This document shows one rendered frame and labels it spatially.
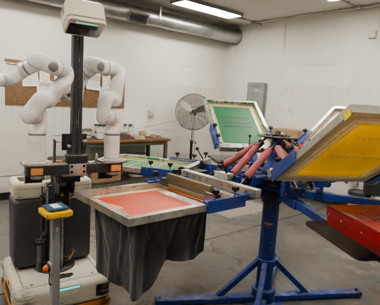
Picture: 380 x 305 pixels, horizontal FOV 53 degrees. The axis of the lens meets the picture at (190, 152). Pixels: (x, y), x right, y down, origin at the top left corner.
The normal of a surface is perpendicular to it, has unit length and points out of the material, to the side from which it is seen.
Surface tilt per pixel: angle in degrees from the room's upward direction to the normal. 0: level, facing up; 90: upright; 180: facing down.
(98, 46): 90
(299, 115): 90
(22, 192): 90
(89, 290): 90
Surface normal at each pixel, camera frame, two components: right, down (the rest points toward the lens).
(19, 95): 0.65, 0.15
